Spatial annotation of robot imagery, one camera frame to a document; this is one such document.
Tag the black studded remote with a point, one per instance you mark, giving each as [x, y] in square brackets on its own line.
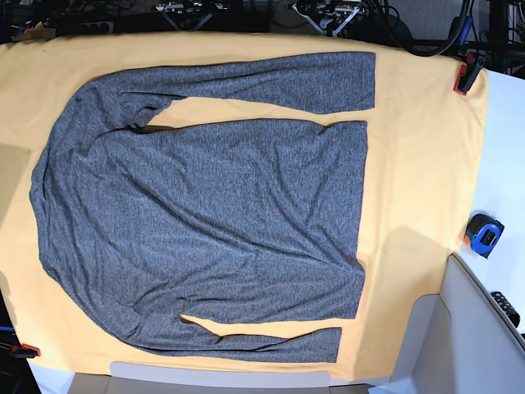
[508, 309]

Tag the blue black tape measure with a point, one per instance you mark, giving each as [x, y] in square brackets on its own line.
[482, 234]

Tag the yellow table cloth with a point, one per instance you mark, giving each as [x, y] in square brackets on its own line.
[424, 150]

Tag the red black clamp left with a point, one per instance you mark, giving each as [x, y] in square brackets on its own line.
[23, 351]

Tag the white cardboard box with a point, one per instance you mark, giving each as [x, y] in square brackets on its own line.
[141, 378]
[459, 341]

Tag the grey long-sleeve shirt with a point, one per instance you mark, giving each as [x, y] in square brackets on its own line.
[250, 221]

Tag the white cardboard box right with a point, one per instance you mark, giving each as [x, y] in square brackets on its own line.
[459, 341]

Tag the red black clamp right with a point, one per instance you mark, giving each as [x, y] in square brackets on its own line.
[468, 73]

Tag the white cardboard box bottom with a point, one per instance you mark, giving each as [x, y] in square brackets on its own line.
[141, 378]

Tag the red black clamp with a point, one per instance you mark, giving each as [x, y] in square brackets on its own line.
[468, 73]
[23, 351]

